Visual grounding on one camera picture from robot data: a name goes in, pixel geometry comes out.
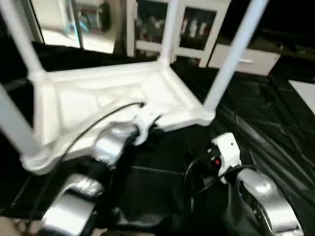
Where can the white plastic table top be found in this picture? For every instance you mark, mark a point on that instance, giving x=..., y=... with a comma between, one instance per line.
x=98, y=93

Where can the white plastic table leg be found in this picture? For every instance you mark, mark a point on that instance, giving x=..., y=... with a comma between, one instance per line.
x=236, y=49
x=168, y=34
x=22, y=39
x=15, y=123

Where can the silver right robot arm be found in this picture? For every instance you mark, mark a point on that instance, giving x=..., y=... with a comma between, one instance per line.
x=261, y=196

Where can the black work mat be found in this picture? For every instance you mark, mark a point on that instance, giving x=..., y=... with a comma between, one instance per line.
x=266, y=128

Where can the white drawer unit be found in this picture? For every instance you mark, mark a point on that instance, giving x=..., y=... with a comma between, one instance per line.
x=256, y=61

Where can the white glass-door cabinet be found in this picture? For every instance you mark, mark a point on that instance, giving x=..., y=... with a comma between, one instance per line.
x=197, y=29

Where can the blue grey floor appliance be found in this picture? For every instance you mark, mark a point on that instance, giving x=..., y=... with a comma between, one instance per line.
x=93, y=17

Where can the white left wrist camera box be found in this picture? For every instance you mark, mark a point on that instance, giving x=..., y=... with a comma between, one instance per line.
x=145, y=123

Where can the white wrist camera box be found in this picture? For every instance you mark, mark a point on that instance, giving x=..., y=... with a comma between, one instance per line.
x=227, y=147
x=145, y=123

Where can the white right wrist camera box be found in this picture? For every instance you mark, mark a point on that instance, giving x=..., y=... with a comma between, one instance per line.
x=227, y=147

